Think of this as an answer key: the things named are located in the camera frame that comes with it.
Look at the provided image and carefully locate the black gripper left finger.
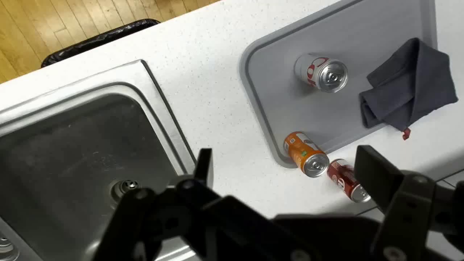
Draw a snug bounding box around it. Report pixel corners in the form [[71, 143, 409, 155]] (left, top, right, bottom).
[[91, 146, 310, 261]]

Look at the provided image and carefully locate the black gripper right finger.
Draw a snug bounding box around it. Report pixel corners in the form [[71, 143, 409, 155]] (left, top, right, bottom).
[[354, 143, 464, 261]]

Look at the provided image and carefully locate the orange soda can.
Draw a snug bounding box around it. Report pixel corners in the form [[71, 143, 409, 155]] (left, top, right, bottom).
[[281, 130, 330, 178]]

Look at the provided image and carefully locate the silver coke can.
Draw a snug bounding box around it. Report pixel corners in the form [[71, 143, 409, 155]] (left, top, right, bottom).
[[293, 52, 351, 94]]

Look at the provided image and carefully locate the red soda can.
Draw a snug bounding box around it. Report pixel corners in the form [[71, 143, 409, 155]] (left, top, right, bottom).
[[326, 158, 372, 204]]

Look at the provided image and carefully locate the round sink drain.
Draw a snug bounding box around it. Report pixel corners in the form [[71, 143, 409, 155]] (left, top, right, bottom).
[[110, 178, 142, 200]]

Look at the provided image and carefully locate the stainless steel double sink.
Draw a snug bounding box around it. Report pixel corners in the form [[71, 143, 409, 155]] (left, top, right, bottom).
[[0, 59, 200, 261]]

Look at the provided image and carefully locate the dark grey cloth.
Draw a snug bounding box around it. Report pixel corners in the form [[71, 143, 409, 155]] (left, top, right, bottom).
[[358, 36, 459, 142]]

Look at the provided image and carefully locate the grey plastic tray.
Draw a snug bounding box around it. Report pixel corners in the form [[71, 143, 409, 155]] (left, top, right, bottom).
[[239, 0, 439, 168]]

